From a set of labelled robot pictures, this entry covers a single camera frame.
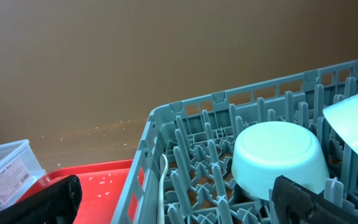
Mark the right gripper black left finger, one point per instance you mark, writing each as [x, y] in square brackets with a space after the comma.
[58, 203]

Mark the red plastic serving tray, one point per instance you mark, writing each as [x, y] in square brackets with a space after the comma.
[101, 183]

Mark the grey dishwasher rack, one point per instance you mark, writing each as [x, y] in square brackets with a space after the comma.
[197, 137]

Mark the mint green bowl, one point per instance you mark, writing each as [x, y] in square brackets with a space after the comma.
[265, 151]

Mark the white plastic spoon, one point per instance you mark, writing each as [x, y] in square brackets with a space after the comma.
[163, 173]

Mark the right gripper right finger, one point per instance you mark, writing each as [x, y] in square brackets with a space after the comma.
[294, 203]

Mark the clear plastic bin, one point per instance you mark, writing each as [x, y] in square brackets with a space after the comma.
[19, 170]

